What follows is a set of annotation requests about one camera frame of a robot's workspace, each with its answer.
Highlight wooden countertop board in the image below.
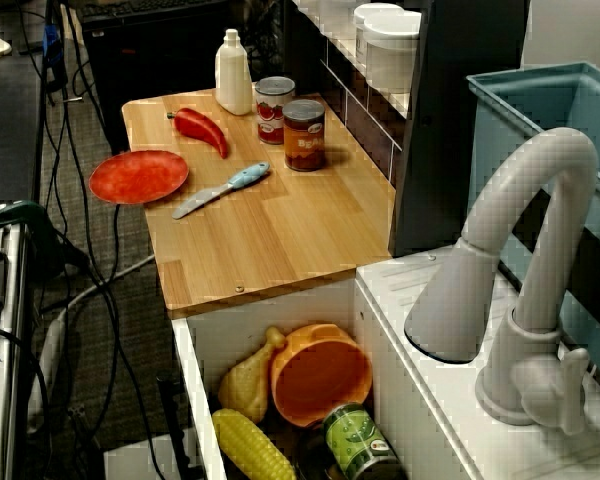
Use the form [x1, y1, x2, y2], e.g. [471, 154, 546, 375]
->
[121, 88, 397, 320]

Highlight red round plate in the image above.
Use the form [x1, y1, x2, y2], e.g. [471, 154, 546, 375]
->
[87, 150, 190, 206]

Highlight red toy chili pepper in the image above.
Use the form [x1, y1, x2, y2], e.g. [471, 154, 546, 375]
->
[166, 107, 230, 160]

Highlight black looped cable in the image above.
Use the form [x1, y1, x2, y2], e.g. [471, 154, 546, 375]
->
[0, 326, 52, 480]

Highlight small white lidded jar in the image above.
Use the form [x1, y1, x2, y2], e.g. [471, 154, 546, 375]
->
[352, 3, 407, 66]

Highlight tomato label tin can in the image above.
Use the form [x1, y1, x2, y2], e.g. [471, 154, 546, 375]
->
[253, 76, 297, 146]

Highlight white power strip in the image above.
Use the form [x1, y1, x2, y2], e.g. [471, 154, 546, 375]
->
[27, 308, 70, 436]

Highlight metal rail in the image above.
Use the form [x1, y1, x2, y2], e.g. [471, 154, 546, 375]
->
[0, 227, 29, 480]

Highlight white toy sink unit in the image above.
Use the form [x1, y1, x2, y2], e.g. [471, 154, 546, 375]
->
[171, 244, 600, 480]

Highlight blue plastic bin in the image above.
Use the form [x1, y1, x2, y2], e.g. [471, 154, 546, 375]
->
[465, 61, 600, 376]

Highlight yellow toy corn cob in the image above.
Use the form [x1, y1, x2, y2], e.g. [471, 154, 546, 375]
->
[211, 408, 298, 480]

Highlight blue cable connector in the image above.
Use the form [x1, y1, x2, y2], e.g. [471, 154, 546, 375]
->
[43, 23, 64, 69]

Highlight yellow toy chicken drumstick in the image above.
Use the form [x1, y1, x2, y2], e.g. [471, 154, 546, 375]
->
[217, 325, 287, 425]

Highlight orange toy pot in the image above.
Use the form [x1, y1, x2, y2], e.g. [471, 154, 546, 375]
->
[269, 323, 374, 429]

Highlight blue handled toy knife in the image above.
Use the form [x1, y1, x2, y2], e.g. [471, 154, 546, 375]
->
[171, 161, 271, 221]

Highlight white plastic bottle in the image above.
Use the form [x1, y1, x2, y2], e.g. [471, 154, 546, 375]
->
[213, 28, 254, 117]

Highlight dark grey upright panel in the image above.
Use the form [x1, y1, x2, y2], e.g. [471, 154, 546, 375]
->
[387, 0, 530, 259]

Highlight orange beans tin can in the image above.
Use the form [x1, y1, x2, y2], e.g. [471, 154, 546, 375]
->
[281, 99, 327, 173]

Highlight green clamp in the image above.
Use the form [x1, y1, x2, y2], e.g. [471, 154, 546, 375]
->
[0, 199, 66, 281]

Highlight grey toy faucet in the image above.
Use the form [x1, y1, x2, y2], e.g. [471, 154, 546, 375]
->
[403, 126, 600, 435]

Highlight large white lidded jar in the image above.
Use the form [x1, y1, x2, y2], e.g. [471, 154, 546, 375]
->
[363, 10, 422, 95]

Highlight black computer case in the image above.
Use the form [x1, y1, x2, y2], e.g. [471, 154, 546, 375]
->
[79, 9, 261, 156]

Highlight green peas tin can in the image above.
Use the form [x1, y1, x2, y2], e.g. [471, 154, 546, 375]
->
[321, 402, 406, 480]

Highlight grey cable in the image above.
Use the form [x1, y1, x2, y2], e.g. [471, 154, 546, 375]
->
[39, 253, 156, 321]

